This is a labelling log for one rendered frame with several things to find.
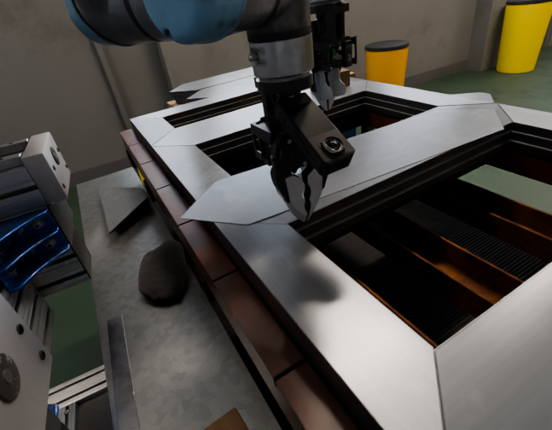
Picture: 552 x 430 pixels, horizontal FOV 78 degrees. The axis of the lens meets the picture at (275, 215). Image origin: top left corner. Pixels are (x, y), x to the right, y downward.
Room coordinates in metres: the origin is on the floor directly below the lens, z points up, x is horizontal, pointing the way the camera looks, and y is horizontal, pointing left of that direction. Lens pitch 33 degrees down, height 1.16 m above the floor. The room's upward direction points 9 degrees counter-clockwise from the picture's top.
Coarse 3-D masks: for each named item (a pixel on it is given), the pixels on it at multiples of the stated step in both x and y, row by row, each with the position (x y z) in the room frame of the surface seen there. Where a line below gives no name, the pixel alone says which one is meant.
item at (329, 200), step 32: (256, 96) 1.27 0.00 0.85; (352, 96) 1.04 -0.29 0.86; (384, 96) 0.99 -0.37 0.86; (512, 128) 0.66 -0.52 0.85; (160, 160) 0.80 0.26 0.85; (448, 160) 0.57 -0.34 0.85; (480, 160) 0.60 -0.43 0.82; (352, 192) 0.48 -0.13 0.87; (384, 192) 0.50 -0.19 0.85; (416, 192) 0.52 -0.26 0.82; (320, 224) 0.44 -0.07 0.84; (352, 224) 0.46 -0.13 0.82; (256, 288) 0.34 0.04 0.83; (288, 320) 0.25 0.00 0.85; (352, 416) 0.16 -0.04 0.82
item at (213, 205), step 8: (216, 184) 0.59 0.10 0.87; (208, 192) 0.56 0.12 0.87; (216, 192) 0.56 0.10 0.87; (200, 200) 0.54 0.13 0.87; (208, 200) 0.53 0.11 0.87; (216, 200) 0.53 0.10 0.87; (224, 200) 0.52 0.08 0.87; (200, 208) 0.51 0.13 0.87; (208, 208) 0.50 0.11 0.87; (216, 208) 0.50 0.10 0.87; (224, 208) 0.50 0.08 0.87; (232, 208) 0.49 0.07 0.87; (200, 216) 0.48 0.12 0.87; (208, 216) 0.48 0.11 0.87; (216, 216) 0.48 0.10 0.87; (224, 216) 0.47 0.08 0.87; (232, 216) 0.47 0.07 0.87; (240, 216) 0.46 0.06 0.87; (248, 224) 0.44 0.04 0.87
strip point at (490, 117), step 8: (440, 112) 0.78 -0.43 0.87; (448, 112) 0.77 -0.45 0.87; (456, 112) 0.76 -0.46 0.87; (464, 112) 0.76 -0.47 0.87; (472, 112) 0.75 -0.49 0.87; (480, 112) 0.74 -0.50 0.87; (488, 112) 0.73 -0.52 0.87; (496, 112) 0.73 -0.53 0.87; (472, 120) 0.70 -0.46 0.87; (480, 120) 0.69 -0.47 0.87; (488, 120) 0.69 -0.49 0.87; (496, 120) 0.68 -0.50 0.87
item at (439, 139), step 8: (408, 120) 0.76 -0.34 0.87; (384, 128) 0.74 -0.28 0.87; (392, 128) 0.73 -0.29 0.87; (400, 128) 0.72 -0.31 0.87; (408, 128) 0.71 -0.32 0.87; (416, 128) 0.71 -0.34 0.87; (424, 128) 0.70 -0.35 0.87; (432, 128) 0.69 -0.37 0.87; (408, 136) 0.67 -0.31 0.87; (416, 136) 0.67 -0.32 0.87; (424, 136) 0.66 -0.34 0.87; (432, 136) 0.65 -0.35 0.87; (440, 136) 0.65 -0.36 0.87; (448, 136) 0.64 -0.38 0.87; (456, 136) 0.63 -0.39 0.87; (432, 144) 0.61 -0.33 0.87; (440, 144) 0.61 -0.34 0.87; (448, 144) 0.60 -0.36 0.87; (456, 144) 0.60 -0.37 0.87
